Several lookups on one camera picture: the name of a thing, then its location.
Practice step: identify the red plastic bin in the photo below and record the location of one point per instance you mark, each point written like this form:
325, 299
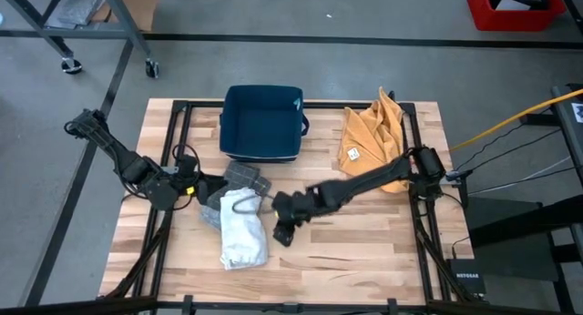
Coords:
483, 19

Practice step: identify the grey wheeled cart frame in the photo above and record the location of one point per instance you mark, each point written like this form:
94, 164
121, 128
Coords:
119, 14

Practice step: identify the black Netgear network switch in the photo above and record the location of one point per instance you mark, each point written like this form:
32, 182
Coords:
467, 278

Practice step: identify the white towel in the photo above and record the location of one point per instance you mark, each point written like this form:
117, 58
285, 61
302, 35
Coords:
241, 237

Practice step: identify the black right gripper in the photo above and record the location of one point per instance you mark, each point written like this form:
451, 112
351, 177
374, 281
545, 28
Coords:
293, 208

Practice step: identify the black side table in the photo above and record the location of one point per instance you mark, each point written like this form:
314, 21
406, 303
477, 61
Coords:
510, 224

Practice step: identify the brown cardboard box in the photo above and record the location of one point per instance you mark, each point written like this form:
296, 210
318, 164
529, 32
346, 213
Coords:
141, 5

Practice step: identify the navy fabric basket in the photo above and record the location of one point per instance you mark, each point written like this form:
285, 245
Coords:
259, 124

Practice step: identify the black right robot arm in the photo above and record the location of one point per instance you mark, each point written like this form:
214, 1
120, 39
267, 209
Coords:
373, 178

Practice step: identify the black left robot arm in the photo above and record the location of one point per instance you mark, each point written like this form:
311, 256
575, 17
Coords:
127, 165

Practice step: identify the orange towel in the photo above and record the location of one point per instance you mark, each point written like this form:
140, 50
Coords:
373, 137

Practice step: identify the grey checked towel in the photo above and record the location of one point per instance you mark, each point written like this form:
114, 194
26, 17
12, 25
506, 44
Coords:
241, 174

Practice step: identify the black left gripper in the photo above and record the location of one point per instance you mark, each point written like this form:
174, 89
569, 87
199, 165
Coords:
189, 183

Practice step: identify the silver plastic bag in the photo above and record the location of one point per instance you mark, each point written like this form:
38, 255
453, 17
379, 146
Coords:
77, 7

